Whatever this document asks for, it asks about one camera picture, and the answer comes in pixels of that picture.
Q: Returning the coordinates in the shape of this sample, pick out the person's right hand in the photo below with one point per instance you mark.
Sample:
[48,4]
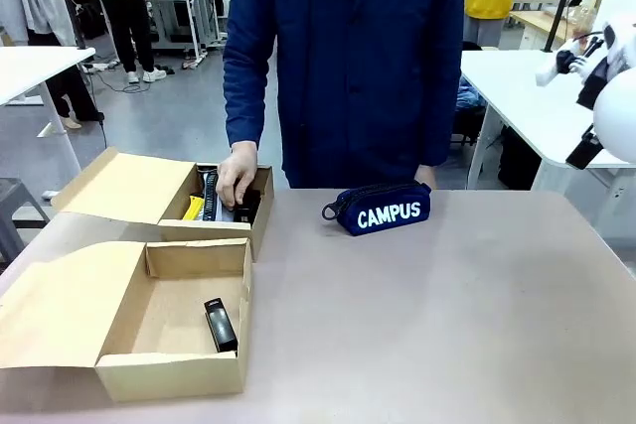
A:
[238,176]

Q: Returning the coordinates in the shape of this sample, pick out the person's left hand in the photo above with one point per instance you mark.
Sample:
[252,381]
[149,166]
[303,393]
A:
[428,176]

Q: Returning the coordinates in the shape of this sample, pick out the black rectangular box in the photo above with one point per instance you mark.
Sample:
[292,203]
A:
[247,211]

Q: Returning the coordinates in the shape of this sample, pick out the yellow black utility knife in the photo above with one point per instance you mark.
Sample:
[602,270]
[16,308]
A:
[193,209]

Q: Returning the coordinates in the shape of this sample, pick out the black stapler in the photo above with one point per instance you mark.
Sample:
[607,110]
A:
[221,327]

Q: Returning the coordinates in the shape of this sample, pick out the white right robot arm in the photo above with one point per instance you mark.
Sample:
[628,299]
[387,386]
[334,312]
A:
[616,111]

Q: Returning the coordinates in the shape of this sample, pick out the person's right forearm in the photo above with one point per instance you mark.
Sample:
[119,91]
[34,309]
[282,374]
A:
[243,106]

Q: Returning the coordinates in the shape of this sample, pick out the person's left forearm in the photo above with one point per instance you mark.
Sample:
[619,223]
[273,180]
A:
[439,126]

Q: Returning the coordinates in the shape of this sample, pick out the brown cardboard box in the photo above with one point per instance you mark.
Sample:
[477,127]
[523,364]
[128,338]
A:
[64,305]
[129,185]

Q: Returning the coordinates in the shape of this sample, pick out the navy CAMPUS pencil case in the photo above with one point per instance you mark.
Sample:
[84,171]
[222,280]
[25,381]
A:
[387,218]

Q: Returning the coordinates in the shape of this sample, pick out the white table with thick legs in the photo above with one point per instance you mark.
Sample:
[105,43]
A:
[522,91]

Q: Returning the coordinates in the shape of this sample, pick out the person's navy jacket torso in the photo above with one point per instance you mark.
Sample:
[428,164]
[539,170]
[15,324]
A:
[348,71]

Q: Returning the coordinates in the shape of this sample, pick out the gray metal workbench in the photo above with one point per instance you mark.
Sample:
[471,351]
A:
[184,7]

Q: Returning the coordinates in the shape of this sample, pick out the wooden top table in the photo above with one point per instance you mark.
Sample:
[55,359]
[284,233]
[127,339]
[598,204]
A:
[541,22]

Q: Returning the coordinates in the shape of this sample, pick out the gray metal stool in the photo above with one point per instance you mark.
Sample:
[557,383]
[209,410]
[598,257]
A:
[20,215]

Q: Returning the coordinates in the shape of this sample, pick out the white table with thin legs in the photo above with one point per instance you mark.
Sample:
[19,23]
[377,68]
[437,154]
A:
[30,71]

